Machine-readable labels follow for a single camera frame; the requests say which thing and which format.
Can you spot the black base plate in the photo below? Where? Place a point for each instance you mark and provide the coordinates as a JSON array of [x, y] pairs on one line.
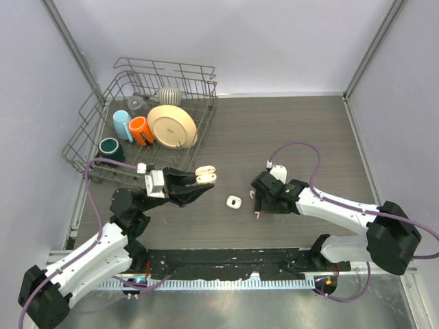
[[233, 264]]

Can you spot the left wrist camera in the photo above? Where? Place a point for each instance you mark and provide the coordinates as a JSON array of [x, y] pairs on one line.
[[154, 180]]

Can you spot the pink earbud case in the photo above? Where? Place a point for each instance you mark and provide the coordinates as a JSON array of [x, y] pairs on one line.
[[205, 175]]

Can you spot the grey wire dish rack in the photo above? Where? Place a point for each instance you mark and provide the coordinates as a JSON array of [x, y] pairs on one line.
[[138, 77]]

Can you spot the striped ceramic cup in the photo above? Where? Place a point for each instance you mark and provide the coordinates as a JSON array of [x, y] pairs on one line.
[[168, 95]]

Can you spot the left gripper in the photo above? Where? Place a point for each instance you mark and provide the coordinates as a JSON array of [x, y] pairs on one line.
[[179, 186]]

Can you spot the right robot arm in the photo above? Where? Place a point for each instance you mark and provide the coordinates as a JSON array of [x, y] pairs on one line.
[[382, 234]]

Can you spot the clear glass cup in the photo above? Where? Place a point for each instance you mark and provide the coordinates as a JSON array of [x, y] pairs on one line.
[[135, 102]]

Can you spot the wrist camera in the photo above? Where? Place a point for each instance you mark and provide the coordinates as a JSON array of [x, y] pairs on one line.
[[278, 171], [154, 180]]

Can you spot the light blue mug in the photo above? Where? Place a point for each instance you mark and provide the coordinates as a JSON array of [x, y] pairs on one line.
[[121, 120]]

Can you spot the orange mug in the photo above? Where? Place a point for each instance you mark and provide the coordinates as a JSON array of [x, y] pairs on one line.
[[141, 132]]

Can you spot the dark green mug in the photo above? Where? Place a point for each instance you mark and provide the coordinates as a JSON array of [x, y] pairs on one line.
[[110, 148]]

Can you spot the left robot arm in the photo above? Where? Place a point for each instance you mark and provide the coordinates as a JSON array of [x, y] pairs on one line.
[[47, 295]]

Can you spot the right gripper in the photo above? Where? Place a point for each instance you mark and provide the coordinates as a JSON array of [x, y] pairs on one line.
[[258, 202]]

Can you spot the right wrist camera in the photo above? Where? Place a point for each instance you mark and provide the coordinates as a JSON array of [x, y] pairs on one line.
[[278, 171]]

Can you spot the slotted cable duct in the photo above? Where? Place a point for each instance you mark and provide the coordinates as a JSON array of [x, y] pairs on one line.
[[252, 283]]

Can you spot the white earbud charging case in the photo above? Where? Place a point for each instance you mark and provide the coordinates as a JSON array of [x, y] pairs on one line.
[[233, 202]]

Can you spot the beige plate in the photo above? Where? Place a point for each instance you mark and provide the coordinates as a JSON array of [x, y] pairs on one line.
[[172, 127]]

